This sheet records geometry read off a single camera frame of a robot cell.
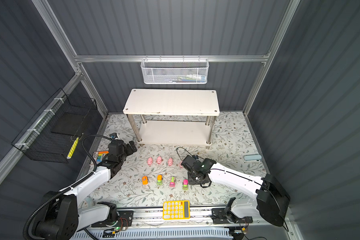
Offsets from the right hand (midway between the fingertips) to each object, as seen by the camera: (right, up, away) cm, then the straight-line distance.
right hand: (194, 181), depth 81 cm
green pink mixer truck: (-5, -2, +2) cm, 6 cm away
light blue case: (+37, +10, +12) cm, 41 cm away
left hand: (-40, +19, +7) cm, 45 cm away
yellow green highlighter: (-59, +21, -9) cm, 63 cm away
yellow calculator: (-10, -13, -5) cm, 17 cm away
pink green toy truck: (-12, -2, +2) cm, 12 cm away
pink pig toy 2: (-22, +9, +13) cm, 27 cm away
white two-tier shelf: (-14, +38, +39) cm, 56 cm away
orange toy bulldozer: (-28, -1, +4) cm, 28 cm away
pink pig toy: (-27, +8, +12) cm, 31 cm away
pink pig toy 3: (-14, +8, +12) cm, 20 cm away
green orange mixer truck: (-20, 0, +3) cm, 20 cm away
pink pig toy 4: (-8, +13, -15) cm, 21 cm away
